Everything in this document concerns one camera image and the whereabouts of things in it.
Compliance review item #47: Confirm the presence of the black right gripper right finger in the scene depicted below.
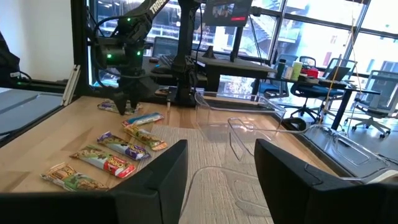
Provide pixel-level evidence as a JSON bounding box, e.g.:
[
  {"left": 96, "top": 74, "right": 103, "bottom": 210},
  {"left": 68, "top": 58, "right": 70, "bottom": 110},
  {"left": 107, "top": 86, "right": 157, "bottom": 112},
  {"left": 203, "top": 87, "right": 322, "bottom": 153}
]
[{"left": 254, "top": 138, "right": 398, "bottom": 224}]

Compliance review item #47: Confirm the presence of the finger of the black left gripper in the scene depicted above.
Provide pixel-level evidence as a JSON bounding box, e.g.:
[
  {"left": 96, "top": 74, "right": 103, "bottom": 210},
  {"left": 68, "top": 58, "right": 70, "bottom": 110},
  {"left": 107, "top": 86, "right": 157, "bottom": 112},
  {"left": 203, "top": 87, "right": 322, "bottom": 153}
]
[
  {"left": 129, "top": 90, "right": 141, "bottom": 110},
  {"left": 112, "top": 90, "right": 129, "bottom": 116}
]

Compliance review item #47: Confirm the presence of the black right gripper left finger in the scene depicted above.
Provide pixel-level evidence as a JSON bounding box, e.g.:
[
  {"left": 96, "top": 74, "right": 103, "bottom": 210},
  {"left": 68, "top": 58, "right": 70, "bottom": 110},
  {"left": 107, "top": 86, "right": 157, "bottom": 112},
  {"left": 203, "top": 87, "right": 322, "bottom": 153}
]
[{"left": 0, "top": 139, "right": 189, "bottom": 224}]

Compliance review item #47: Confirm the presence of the purple granola bar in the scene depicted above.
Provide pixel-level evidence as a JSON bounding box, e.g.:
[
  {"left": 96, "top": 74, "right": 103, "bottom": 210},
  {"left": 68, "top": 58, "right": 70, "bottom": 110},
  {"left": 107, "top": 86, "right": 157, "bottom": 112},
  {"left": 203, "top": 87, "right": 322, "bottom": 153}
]
[
  {"left": 96, "top": 131, "right": 152, "bottom": 161},
  {"left": 97, "top": 99, "right": 143, "bottom": 115}
]

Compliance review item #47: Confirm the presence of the blue granola bar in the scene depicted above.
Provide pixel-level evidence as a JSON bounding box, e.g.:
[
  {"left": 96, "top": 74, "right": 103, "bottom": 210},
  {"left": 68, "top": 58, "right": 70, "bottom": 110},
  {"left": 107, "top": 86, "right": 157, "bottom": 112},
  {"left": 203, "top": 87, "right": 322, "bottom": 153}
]
[{"left": 121, "top": 112, "right": 165, "bottom": 127}]

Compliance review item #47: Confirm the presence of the yellow green granola bar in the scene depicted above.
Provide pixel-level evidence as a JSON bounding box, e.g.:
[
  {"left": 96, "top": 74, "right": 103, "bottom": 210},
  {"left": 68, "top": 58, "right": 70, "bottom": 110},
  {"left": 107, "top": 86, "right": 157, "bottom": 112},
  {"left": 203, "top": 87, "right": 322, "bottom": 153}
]
[{"left": 123, "top": 123, "right": 169, "bottom": 152}]

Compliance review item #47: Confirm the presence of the orange green granola bar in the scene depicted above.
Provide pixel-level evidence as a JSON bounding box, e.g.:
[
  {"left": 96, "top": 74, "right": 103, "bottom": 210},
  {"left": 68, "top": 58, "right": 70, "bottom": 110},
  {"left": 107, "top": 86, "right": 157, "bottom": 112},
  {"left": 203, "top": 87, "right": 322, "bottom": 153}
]
[{"left": 39, "top": 162, "right": 109, "bottom": 192}]

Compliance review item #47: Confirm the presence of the open laptop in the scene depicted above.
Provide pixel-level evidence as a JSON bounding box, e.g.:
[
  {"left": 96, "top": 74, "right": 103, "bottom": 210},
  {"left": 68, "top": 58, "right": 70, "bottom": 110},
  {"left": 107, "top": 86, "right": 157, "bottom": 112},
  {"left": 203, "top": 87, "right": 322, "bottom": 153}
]
[{"left": 151, "top": 36, "right": 180, "bottom": 58}]

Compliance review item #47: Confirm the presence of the clear plastic bin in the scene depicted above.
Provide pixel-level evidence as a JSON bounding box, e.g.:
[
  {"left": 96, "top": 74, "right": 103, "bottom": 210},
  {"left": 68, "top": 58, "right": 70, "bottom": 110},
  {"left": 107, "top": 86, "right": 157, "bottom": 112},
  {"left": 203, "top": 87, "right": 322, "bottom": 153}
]
[
  {"left": 194, "top": 91, "right": 287, "bottom": 144},
  {"left": 179, "top": 166, "right": 276, "bottom": 224},
  {"left": 227, "top": 117, "right": 398, "bottom": 182}
]

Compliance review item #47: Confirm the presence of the black table corner clamp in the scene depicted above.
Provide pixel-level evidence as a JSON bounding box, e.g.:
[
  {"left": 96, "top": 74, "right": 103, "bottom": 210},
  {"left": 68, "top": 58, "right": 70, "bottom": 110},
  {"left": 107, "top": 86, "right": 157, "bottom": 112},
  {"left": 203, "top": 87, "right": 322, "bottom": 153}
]
[{"left": 281, "top": 117, "right": 308, "bottom": 131}]

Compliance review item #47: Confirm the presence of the blue office chair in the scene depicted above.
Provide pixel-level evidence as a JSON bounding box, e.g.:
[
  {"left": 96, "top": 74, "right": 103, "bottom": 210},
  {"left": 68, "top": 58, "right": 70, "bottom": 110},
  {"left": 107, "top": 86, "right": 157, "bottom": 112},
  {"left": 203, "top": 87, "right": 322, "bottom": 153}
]
[{"left": 289, "top": 55, "right": 346, "bottom": 124}]

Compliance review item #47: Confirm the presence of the black desk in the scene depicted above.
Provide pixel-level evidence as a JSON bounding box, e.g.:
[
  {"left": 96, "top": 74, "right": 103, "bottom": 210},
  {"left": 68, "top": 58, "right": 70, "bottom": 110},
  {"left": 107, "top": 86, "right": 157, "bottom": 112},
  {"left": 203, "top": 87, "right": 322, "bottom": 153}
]
[{"left": 152, "top": 54, "right": 277, "bottom": 94}]

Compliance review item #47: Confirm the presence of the black office table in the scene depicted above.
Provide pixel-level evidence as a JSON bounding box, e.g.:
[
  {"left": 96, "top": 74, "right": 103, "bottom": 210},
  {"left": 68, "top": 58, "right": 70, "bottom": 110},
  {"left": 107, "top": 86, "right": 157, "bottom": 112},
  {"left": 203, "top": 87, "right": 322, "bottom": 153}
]
[{"left": 267, "top": 74, "right": 382, "bottom": 131}]

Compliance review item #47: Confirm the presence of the computer monitor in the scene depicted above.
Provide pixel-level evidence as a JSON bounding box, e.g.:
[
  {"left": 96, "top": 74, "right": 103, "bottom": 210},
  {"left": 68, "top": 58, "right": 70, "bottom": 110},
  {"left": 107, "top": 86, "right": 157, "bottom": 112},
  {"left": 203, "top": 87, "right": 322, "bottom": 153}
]
[{"left": 203, "top": 0, "right": 253, "bottom": 27}]

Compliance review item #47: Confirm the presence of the red object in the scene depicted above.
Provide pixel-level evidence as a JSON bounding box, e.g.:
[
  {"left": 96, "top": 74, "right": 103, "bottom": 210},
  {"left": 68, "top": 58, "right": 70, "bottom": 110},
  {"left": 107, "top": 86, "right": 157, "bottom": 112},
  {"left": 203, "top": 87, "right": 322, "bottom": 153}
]
[{"left": 300, "top": 67, "right": 320, "bottom": 78}]

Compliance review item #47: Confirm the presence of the green cup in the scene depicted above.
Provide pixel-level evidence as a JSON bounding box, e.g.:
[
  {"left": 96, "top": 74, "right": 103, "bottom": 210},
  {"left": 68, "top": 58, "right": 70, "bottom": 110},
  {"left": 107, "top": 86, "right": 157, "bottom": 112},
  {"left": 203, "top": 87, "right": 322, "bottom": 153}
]
[{"left": 290, "top": 60, "right": 303, "bottom": 81}]

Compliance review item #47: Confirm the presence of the dark bottle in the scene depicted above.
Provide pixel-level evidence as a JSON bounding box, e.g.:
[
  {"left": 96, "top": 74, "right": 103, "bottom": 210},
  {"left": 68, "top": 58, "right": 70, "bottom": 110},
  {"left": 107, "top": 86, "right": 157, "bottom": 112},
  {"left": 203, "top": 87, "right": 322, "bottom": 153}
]
[{"left": 275, "top": 58, "right": 287, "bottom": 78}]

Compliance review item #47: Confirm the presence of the aluminium rail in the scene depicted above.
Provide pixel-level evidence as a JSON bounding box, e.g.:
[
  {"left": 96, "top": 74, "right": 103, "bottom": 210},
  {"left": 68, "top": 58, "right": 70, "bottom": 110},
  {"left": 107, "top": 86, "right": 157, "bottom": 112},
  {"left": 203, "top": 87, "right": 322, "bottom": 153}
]
[{"left": 61, "top": 64, "right": 81, "bottom": 107}]

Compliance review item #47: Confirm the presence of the black frame post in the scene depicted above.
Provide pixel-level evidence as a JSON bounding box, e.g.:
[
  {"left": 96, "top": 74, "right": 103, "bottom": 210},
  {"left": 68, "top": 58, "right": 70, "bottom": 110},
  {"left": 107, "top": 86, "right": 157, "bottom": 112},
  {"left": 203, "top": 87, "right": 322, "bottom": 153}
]
[{"left": 70, "top": 0, "right": 91, "bottom": 98}]

